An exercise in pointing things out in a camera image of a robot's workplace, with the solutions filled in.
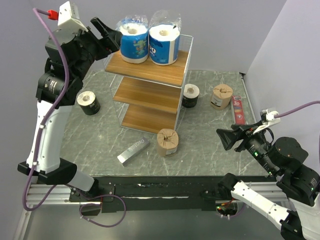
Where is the brown paper roll back right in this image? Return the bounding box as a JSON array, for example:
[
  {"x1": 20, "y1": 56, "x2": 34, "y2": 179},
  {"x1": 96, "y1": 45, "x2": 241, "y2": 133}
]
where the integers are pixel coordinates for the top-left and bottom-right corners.
[{"x1": 210, "y1": 84, "x2": 233, "y2": 110}]

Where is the blue paper towel roll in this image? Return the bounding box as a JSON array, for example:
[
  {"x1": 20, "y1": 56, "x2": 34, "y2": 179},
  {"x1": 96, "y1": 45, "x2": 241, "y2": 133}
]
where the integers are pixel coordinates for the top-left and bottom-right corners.
[
  {"x1": 148, "y1": 10, "x2": 182, "y2": 66},
  {"x1": 116, "y1": 15, "x2": 149, "y2": 64}
]

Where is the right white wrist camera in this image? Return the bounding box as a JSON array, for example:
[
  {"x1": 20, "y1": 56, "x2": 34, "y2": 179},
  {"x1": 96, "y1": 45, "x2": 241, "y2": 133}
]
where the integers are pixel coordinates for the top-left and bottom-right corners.
[{"x1": 253, "y1": 108, "x2": 281, "y2": 135}]

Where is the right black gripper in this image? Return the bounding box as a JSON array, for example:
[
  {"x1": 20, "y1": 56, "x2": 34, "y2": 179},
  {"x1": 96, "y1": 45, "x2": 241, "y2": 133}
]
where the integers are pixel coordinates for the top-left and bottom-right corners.
[{"x1": 214, "y1": 118, "x2": 278, "y2": 174}]

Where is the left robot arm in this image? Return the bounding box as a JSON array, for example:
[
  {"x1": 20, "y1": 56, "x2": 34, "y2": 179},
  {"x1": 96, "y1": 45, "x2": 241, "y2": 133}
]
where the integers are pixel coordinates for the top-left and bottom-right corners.
[{"x1": 17, "y1": 17, "x2": 122, "y2": 201}]

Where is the brown paper roll front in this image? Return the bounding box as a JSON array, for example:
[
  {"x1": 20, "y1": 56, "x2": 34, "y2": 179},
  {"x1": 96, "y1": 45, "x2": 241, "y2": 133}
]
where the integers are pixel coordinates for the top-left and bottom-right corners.
[{"x1": 156, "y1": 128, "x2": 179, "y2": 157}]

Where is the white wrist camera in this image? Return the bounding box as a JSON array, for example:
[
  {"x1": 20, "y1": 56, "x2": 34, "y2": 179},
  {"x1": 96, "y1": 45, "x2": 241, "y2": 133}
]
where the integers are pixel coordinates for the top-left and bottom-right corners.
[
  {"x1": 253, "y1": 108, "x2": 281, "y2": 135},
  {"x1": 47, "y1": 0, "x2": 88, "y2": 32}
]

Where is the silver toothpaste box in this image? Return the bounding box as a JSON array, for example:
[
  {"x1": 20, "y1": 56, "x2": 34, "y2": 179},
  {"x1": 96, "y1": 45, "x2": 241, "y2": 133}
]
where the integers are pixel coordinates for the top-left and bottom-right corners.
[{"x1": 117, "y1": 137, "x2": 150, "y2": 166}]

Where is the black paper towel roll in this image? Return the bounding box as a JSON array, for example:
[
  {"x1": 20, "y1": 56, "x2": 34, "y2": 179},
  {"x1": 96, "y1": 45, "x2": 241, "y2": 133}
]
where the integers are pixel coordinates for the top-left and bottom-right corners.
[
  {"x1": 76, "y1": 91, "x2": 101, "y2": 116},
  {"x1": 182, "y1": 83, "x2": 200, "y2": 108}
]

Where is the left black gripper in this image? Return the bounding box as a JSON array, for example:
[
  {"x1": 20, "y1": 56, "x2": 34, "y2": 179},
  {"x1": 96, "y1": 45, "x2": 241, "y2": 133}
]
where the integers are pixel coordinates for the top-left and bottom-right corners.
[{"x1": 72, "y1": 17, "x2": 123, "y2": 81}]

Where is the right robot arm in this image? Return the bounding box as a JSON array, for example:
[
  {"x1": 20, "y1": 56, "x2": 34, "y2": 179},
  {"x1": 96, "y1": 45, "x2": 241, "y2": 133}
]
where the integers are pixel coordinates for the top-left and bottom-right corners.
[{"x1": 216, "y1": 124, "x2": 320, "y2": 240}]

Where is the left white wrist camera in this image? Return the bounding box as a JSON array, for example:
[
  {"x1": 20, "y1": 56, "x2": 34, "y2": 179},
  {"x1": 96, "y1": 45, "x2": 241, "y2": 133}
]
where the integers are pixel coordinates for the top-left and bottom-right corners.
[{"x1": 47, "y1": 0, "x2": 88, "y2": 32}]

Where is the red toothpaste box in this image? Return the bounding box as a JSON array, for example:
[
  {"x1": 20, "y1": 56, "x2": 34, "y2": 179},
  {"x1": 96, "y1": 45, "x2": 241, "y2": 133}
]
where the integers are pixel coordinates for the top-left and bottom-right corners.
[{"x1": 230, "y1": 95, "x2": 246, "y2": 125}]

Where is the white wire wooden shelf rack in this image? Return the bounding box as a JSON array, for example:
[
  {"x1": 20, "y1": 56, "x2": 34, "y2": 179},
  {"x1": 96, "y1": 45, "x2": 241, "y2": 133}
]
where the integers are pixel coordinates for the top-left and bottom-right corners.
[{"x1": 102, "y1": 34, "x2": 194, "y2": 134}]

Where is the brown paper roll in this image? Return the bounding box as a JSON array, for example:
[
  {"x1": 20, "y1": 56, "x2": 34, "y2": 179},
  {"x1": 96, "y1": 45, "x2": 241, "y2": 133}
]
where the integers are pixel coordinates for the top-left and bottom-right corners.
[
  {"x1": 210, "y1": 84, "x2": 233, "y2": 110},
  {"x1": 156, "y1": 128, "x2": 179, "y2": 157}
]

